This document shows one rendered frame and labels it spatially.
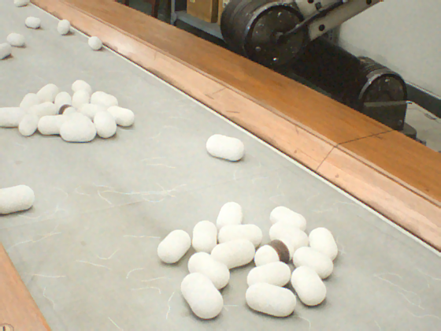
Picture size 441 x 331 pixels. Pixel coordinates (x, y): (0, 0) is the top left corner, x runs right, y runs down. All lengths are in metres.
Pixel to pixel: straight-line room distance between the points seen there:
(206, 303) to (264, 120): 0.32
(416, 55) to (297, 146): 2.45
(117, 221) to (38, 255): 0.08
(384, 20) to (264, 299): 2.83
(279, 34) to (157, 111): 0.43
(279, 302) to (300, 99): 0.35
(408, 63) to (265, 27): 2.05
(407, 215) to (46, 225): 0.30
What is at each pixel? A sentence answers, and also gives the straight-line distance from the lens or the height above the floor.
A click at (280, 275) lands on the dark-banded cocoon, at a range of 0.43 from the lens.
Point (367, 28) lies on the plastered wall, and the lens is 3.28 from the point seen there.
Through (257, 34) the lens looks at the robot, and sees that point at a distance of 1.09.
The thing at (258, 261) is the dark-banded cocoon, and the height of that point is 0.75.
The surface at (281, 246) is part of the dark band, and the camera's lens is 0.45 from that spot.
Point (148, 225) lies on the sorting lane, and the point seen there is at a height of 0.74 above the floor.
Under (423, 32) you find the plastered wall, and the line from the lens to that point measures 3.01.
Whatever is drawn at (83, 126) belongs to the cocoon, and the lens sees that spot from 0.63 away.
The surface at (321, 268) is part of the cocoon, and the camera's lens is 0.44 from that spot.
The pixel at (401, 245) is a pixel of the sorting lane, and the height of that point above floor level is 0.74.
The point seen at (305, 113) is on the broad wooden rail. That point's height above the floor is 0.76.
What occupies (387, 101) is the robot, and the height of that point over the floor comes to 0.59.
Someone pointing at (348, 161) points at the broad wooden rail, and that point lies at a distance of 0.59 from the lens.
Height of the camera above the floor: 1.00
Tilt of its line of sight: 26 degrees down
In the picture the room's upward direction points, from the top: 4 degrees clockwise
